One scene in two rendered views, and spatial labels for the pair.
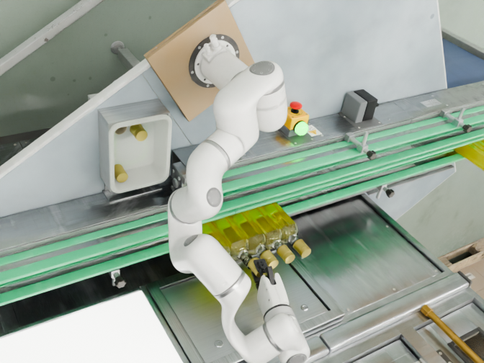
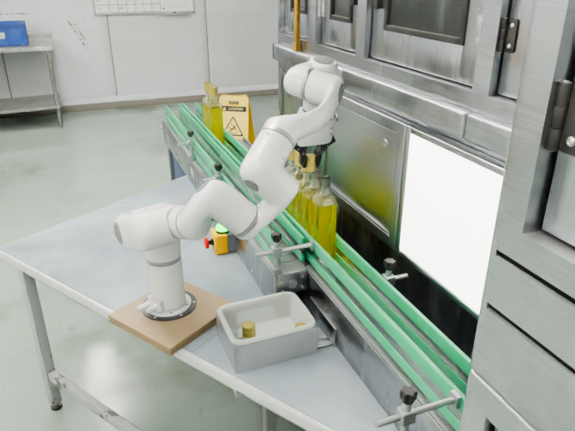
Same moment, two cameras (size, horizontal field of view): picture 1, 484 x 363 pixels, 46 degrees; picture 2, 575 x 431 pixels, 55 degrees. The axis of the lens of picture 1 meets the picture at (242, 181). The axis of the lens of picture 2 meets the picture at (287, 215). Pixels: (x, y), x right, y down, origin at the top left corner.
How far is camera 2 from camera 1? 0.86 m
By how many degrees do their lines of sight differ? 30
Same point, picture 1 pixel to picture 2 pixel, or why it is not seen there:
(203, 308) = (378, 185)
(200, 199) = (204, 192)
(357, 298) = not seen: hidden behind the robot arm
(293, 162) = not seen: hidden behind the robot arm
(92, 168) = (309, 360)
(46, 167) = (315, 397)
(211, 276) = (265, 146)
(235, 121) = (150, 217)
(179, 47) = (157, 330)
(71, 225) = (359, 340)
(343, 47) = not seen: hidden behind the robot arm
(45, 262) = (390, 331)
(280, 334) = (295, 75)
